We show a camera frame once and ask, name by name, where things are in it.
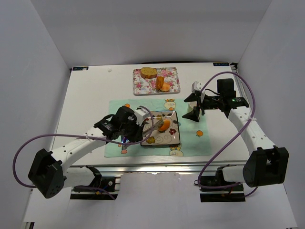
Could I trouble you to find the silver metal tongs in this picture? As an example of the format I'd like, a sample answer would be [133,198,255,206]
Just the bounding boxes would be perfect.
[142,120,164,137]

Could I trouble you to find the smooth orange oval bread roll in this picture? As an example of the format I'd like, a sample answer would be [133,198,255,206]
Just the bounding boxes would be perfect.
[158,119,171,132]

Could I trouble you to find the dark orange bread wedge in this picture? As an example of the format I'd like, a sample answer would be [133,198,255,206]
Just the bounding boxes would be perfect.
[155,76,164,90]

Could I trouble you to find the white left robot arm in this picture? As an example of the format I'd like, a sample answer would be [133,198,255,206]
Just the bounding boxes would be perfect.
[28,106,150,198]

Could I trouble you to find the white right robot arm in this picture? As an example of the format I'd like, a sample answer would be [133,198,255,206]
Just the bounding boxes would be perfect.
[183,78,289,189]

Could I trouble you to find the round pale bread bun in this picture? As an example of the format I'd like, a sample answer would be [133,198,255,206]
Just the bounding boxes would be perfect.
[160,83,171,92]

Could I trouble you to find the iridescent purple spoon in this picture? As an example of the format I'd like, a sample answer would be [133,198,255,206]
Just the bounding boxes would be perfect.
[121,137,127,154]

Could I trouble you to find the flower-painted square ceramic plate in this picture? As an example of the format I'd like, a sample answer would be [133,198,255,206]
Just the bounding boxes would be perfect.
[141,111,181,146]

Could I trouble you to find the light green cartoon placemat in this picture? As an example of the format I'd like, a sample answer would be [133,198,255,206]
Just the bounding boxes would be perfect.
[104,99,212,158]

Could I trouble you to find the floral rectangular serving tray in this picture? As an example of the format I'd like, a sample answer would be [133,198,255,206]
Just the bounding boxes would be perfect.
[132,67,181,96]

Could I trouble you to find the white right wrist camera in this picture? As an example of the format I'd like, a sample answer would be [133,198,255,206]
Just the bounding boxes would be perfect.
[192,81,203,93]

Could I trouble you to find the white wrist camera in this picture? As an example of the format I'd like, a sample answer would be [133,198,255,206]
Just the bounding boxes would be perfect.
[134,107,150,120]
[192,81,203,93]

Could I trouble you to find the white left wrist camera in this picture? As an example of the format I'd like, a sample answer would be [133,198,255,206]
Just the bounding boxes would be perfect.
[134,107,150,120]

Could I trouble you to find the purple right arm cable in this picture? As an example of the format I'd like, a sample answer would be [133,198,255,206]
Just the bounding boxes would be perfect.
[194,71,259,198]

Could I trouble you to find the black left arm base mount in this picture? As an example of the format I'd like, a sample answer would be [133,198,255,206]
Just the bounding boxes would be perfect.
[66,166,119,200]

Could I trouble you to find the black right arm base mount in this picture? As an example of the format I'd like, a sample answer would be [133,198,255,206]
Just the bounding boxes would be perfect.
[194,165,245,203]

